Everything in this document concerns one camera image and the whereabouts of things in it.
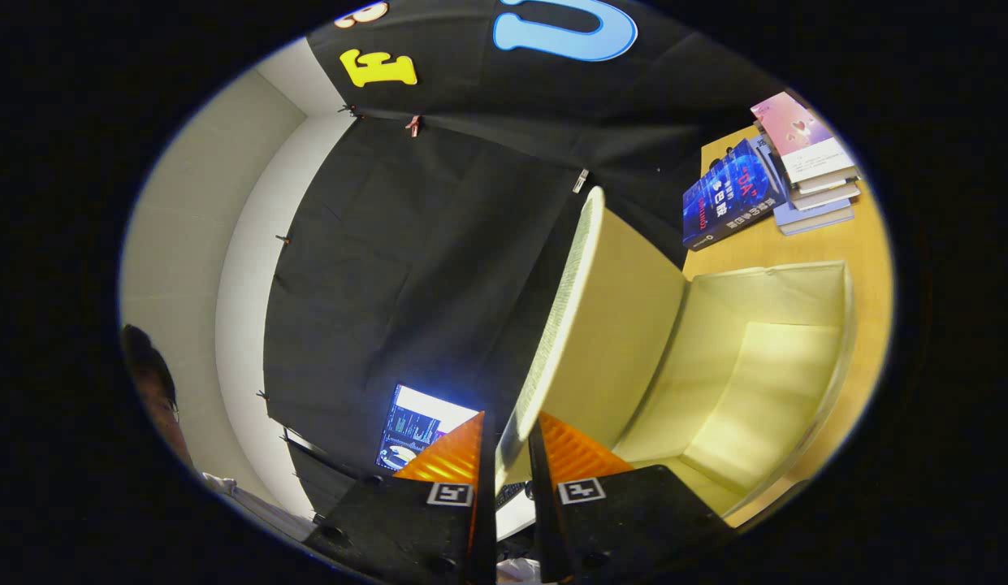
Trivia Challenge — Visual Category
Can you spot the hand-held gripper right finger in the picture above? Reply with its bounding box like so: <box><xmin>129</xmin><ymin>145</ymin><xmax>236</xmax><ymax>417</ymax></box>
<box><xmin>526</xmin><ymin>410</ymin><xmax>736</xmax><ymax>584</ymax></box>

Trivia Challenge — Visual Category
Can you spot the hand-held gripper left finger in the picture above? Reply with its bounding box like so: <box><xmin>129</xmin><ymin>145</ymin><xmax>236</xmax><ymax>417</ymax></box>
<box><xmin>305</xmin><ymin>410</ymin><xmax>498</xmax><ymax>585</ymax></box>

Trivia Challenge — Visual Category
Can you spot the green fabric storage box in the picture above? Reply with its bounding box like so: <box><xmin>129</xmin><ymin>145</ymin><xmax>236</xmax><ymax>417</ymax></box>
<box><xmin>494</xmin><ymin>185</ymin><xmax>858</xmax><ymax>521</ymax></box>

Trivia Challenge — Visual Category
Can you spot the laptop with lit screen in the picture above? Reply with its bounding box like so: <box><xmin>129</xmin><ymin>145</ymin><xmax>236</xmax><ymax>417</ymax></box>
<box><xmin>375</xmin><ymin>383</ymin><xmax>482</xmax><ymax>474</ymax></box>

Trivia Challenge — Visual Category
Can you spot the black backdrop cloth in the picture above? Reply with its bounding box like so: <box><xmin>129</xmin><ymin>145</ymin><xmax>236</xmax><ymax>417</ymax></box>
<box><xmin>264</xmin><ymin>0</ymin><xmax>789</xmax><ymax>521</ymax></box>

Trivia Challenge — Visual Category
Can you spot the person's head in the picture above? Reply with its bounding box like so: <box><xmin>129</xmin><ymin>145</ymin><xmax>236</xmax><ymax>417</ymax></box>
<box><xmin>120</xmin><ymin>323</ymin><xmax>197</xmax><ymax>472</ymax></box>

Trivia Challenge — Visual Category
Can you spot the dark blue book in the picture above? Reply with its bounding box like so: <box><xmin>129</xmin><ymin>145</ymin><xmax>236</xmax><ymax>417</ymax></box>
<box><xmin>682</xmin><ymin>138</ymin><xmax>789</xmax><ymax>251</ymax></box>

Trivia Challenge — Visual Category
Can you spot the pale blue book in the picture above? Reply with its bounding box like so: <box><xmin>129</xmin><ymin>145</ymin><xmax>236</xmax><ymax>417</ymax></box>
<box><xmin>747</xmin><ymin>134</ymin><xmax>855</xmax><ymax>236</ymax></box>

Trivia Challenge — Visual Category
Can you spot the grey cover book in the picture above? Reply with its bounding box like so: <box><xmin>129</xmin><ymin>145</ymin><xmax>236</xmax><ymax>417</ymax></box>
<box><xmin>796</xmin><ymin>175</ymin><xmax>862</xmax><ymax>212</ymax></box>

